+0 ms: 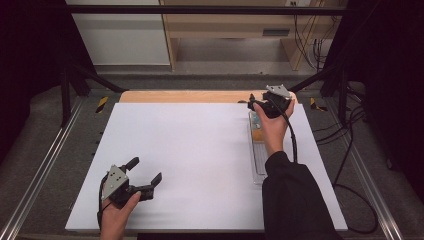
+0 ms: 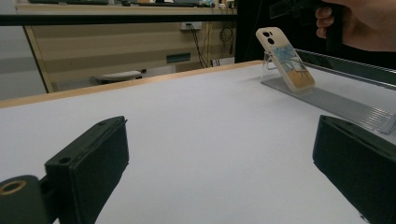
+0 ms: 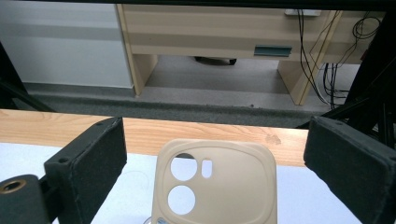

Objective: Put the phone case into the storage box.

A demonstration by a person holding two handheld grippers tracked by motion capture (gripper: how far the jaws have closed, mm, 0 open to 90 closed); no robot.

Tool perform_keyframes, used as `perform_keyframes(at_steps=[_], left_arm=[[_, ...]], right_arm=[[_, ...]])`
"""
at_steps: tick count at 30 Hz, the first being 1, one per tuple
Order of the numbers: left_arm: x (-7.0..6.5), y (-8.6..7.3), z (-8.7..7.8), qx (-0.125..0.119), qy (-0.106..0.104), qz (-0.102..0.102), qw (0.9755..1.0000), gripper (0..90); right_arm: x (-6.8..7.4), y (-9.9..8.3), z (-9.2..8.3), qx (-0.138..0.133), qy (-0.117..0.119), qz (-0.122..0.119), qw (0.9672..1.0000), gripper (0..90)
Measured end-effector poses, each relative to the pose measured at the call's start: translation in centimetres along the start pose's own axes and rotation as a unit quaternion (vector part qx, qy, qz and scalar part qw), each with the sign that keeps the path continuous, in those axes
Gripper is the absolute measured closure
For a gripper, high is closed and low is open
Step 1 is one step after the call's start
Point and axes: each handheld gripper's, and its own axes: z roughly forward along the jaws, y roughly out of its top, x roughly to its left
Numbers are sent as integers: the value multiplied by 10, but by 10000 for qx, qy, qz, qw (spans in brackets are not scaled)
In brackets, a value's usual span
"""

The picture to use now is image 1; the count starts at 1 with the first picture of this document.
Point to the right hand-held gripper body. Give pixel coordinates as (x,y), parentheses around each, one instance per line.
(275,101)

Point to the black horizontal frame bar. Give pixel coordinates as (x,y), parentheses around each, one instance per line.
(200,9)

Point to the clear plastic packaging tray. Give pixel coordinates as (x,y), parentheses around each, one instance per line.
(258,160)

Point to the person's right hand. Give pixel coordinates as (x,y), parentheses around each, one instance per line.
(273,133)

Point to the wooden table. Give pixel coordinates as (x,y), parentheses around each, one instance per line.
(183,96)

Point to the light wooden desk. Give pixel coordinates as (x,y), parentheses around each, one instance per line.
(226,26)

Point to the white cabinet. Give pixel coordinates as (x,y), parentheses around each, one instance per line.
(123,36)

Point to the right yellow clamp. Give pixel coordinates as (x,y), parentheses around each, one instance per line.
(314,104)

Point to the dark curtain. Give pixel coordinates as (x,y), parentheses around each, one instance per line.
(30,66)
(393,83)

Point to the aluminium rail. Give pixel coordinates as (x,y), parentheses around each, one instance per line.
(370,186)
(43,166)

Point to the person's left hand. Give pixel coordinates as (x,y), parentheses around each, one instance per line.
(113,221)

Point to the black frame leg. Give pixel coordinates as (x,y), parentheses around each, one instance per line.
(65,96)
(342,96)

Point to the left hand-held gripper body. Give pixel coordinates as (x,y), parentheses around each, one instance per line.
(115,181)

